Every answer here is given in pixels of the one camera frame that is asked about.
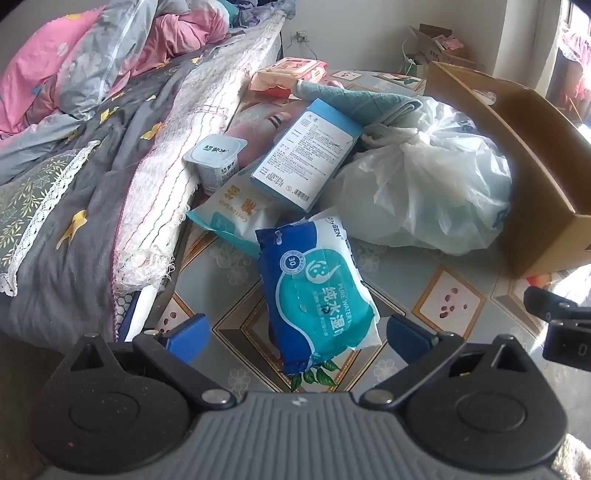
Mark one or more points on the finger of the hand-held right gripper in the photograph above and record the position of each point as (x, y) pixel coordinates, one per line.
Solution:
(568, 341)
(554, 310)

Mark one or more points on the brown cardboard box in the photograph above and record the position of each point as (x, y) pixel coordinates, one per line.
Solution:
(531, 138)

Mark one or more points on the white cotton pads pack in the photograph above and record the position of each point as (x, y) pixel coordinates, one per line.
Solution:
(231, 207)

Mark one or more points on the mattress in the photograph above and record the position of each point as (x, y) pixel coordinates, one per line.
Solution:
(138, 314)

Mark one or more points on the white wall socket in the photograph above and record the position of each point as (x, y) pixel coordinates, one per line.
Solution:
(302, 36)

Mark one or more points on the white yogurt cup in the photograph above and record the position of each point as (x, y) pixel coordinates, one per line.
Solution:
(214, 154)

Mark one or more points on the teal towel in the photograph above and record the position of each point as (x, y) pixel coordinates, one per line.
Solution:
(369, 104)

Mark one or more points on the pink plush toy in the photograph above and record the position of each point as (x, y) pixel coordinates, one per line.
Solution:
(258, 134)

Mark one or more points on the dark grey printed bedsheet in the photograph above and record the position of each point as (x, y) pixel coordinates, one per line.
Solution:
(92, 194)

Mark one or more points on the pink wet wipes pack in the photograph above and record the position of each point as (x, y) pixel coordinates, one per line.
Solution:
(291, 69)

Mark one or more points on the green paper bag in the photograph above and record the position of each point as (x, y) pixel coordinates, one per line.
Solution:
(415, 69)

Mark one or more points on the white plastic bag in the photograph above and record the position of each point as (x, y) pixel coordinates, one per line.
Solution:
(415, 184)

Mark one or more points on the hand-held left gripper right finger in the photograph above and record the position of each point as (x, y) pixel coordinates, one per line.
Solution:
(406, 334)

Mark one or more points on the printed cardboard box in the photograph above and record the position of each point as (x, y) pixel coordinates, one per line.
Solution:
(438, 50)

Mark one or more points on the pink and grey floral quilt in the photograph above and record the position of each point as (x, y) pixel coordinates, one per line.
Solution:
(32, 69)

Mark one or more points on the blue wet wipes pack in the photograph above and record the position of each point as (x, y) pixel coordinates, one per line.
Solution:
(314, 295)

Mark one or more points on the blue and white carton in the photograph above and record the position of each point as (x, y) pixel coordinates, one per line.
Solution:
(304, 147)

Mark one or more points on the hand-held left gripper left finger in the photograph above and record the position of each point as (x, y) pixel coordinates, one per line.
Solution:
(189, 334)

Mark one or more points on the pile of clothes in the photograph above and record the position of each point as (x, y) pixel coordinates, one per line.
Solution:
(249, 11)

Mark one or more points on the lace-trimmed grey pillow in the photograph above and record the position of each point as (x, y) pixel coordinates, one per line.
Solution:
(27, 207)

